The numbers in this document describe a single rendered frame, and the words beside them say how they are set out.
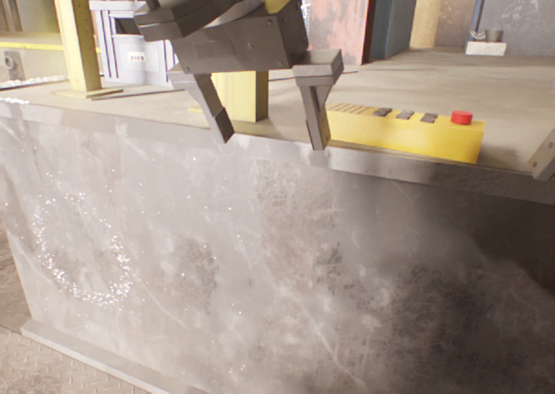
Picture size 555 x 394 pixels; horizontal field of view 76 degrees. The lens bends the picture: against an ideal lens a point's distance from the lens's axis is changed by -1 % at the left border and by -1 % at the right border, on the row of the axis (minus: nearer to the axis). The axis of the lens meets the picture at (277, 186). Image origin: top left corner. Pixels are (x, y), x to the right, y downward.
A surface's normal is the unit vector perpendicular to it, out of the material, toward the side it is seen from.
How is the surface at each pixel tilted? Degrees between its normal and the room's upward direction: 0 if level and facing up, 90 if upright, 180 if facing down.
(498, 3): 90
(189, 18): 93
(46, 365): 0
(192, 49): 114
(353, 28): 90
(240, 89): 90
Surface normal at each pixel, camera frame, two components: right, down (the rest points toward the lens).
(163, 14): -0.41, 0.69
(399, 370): -0.37, 0.36
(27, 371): 0.04, -0.92
